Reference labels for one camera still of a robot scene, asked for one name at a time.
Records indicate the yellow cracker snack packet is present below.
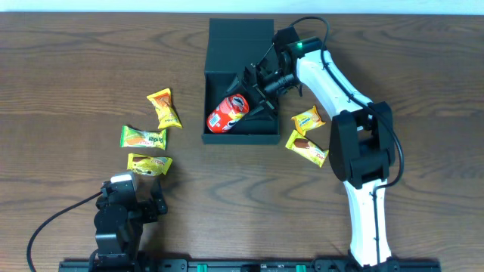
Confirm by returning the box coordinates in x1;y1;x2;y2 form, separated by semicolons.
291;105;325;136

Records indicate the yellow chocolate cake packet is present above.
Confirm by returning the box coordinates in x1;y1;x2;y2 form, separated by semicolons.
127;153;172;176
285;130;329;168

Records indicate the yellow peanut butter snack packet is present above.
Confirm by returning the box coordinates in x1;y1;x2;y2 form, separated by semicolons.
147;88;182;129

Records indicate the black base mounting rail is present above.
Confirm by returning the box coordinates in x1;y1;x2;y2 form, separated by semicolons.
58;258;442;272

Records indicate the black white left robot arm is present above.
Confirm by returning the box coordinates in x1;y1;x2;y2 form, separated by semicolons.
88;171;167;271

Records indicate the black open gift box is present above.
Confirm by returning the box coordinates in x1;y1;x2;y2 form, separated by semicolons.
202;18;280;145

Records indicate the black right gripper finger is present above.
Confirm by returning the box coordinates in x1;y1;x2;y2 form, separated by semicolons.
241;99;278;121
225;75;247;96

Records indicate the red soda can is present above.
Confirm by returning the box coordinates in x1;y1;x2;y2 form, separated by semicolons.
206;94;250;134

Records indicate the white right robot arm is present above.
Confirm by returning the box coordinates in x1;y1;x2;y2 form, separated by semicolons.
227;37;403;268

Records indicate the green pandan cake packet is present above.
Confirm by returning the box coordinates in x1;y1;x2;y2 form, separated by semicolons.
119;125;166;150

